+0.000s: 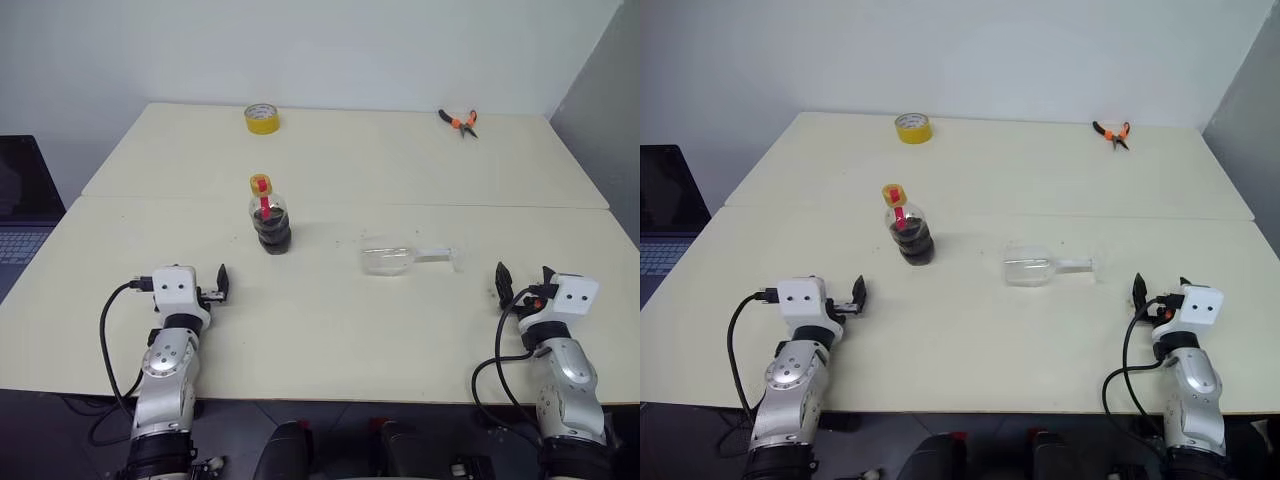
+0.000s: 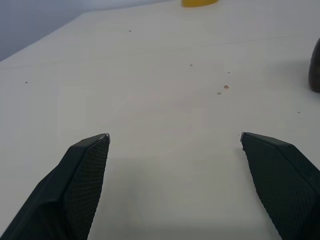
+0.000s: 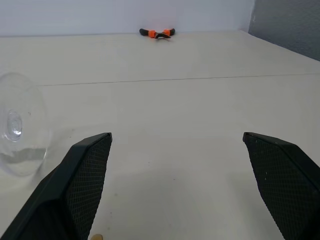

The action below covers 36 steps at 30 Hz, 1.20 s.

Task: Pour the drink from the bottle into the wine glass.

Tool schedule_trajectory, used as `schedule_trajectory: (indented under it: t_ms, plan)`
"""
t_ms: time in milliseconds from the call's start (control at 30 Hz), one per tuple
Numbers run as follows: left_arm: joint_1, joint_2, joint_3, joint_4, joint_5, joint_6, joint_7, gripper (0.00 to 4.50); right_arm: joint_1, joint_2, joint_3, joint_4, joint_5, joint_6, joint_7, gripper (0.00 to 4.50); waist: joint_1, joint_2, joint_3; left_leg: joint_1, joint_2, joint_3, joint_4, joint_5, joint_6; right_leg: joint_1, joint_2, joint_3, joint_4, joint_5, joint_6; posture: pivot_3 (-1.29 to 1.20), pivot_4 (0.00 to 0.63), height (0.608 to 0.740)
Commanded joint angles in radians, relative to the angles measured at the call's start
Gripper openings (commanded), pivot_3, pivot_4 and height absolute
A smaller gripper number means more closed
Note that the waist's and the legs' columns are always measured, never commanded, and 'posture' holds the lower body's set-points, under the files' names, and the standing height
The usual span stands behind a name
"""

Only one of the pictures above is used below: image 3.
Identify orange black pliers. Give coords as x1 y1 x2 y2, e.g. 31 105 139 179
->
139 27 177 41

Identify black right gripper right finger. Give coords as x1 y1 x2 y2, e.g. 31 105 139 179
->
242 131 320 240

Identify clear glass cup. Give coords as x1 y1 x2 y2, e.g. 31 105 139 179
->
0 71 49 178

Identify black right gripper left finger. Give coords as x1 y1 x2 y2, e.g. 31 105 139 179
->
0 132 113 240

